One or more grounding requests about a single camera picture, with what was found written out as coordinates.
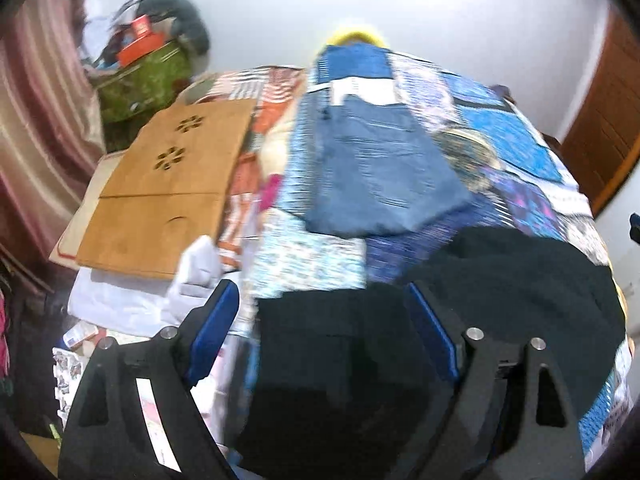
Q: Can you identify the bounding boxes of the black pants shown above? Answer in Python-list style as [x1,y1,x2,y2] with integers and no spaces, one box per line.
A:
[235,226,625,479]

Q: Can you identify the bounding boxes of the brown wooden door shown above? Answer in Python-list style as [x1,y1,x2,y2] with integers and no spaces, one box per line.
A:
[561,11,640,214]

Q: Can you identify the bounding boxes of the blue patchwork bedspread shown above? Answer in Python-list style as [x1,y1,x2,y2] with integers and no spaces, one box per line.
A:
[52,41,634,470]

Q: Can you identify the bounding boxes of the white cloth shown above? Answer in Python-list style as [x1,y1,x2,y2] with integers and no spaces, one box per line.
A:
[67,235,241,337]

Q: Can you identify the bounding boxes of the wooden lap desk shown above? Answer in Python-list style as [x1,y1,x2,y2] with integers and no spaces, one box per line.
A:
[77,100,256,280]

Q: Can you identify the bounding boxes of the folded blue jeans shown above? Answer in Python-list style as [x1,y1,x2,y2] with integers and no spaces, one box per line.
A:
[304,96,471,238]

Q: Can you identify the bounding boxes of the striped pink curtain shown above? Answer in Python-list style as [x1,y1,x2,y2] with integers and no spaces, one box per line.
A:
[1,0,104,271]

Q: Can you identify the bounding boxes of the green patterned bag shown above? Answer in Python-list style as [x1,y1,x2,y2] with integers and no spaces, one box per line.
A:
[92,41,192,124]

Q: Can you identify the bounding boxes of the yellow plush item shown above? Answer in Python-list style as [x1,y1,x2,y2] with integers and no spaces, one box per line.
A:
[326,30,386,48]

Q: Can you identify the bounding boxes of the orange red box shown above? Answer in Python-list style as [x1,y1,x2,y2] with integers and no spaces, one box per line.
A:
[117,14,165,67]

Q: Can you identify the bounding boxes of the grey pillow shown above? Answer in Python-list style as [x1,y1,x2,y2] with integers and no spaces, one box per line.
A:
[136,0,210,56]

